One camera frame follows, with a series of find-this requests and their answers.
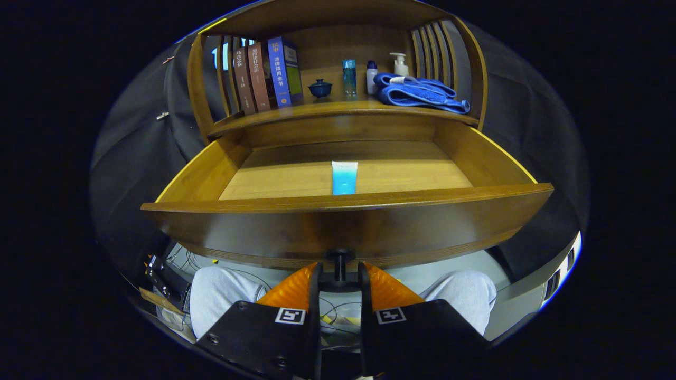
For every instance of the folded blue towel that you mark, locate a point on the folded blue towel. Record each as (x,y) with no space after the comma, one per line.
(417,95)

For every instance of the white pump bottle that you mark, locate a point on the white pump bottle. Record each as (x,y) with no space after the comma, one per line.
(401,66)

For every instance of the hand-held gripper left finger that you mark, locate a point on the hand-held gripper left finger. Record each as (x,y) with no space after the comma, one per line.
(264,338)

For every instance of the thick blue book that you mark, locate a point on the thick blue book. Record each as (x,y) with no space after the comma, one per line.
(279,74)

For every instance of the wooden cabinet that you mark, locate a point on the wooden cabinet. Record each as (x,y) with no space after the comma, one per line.
(338,47)

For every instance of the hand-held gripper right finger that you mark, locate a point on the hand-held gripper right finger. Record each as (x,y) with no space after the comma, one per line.
(422,343)

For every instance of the grey panel with dark slots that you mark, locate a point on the grey panel with dark slots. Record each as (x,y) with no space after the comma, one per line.
(528,285)

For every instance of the wooden countertop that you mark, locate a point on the wooden countertop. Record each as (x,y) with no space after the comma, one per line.
(317,108)

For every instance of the blue glass bottle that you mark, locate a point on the blue glass bottle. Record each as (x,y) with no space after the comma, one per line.
(349,79)

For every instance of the blue lidded teacup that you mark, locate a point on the blue lidded teacup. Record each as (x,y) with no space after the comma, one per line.
(320,88)

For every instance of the light blue cosmetic tube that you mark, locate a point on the light blue cosmetic tube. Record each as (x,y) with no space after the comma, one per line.
(344,179)

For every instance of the reddish brown book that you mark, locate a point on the reddish brown book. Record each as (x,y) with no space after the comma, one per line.
(259,76)

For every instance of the person's right leg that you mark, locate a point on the person's right leg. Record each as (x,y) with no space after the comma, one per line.
(465,298)

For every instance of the person's left leg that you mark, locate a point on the person's left leg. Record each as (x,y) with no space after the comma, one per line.
(216,301)

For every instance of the white bottle with blue cap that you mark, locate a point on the white bottle with blue cap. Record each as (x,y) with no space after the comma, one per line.
(372,82)

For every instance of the black floor device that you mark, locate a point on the black floor device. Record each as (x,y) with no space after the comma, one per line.
(169,279)

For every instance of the person's leg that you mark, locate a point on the person's leg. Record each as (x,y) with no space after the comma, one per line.
(216,301)
(465,298)

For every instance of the wooden drawer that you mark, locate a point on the wooden drawer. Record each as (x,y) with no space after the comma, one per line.
(264,232)

